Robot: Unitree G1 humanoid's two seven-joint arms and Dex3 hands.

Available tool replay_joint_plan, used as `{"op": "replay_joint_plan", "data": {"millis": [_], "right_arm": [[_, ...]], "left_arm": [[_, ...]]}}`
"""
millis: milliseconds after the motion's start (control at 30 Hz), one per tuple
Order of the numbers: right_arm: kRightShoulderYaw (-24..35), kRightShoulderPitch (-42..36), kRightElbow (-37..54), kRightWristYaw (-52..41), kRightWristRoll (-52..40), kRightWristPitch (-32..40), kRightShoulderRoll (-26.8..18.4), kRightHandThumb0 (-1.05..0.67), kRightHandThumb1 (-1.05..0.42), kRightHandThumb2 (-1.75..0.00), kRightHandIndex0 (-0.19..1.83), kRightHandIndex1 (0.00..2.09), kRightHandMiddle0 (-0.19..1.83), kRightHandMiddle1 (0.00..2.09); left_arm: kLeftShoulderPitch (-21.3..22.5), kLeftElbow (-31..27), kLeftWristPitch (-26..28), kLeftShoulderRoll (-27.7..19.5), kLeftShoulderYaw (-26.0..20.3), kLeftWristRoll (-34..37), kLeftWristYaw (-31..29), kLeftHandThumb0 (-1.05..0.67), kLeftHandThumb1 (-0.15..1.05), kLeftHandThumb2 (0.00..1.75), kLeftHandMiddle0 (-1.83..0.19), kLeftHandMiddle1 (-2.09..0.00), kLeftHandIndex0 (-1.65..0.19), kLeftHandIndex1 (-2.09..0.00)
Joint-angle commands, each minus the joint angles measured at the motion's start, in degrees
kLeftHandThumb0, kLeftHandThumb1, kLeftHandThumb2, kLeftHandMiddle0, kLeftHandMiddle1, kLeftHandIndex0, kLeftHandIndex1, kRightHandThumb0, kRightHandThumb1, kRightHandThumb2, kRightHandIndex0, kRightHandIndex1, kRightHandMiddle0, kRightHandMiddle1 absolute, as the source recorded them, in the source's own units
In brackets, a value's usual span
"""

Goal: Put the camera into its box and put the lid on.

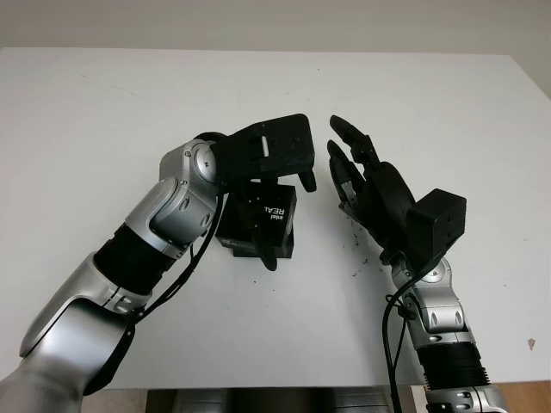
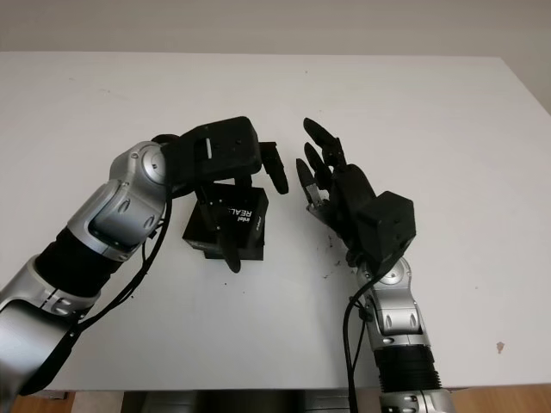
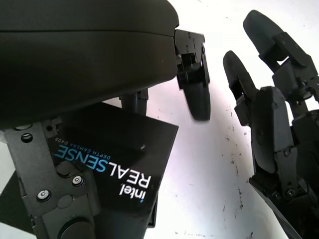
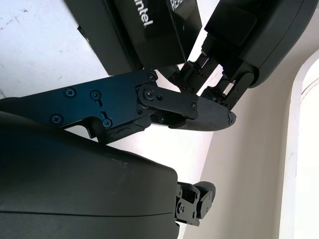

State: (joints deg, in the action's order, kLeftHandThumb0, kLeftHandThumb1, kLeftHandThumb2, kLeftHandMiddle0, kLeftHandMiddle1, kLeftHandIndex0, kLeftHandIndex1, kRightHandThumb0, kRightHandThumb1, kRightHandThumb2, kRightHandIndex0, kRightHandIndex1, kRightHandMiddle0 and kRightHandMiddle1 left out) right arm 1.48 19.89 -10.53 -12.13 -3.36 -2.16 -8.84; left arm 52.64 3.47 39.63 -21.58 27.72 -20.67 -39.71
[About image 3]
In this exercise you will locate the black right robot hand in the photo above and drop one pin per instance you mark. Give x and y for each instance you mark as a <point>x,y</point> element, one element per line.
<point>274,139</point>

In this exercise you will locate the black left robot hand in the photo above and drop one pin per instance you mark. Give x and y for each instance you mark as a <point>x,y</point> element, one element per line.
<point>87,62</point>

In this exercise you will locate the black RealSense box lid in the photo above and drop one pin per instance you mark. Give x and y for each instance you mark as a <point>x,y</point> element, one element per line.
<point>129,154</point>

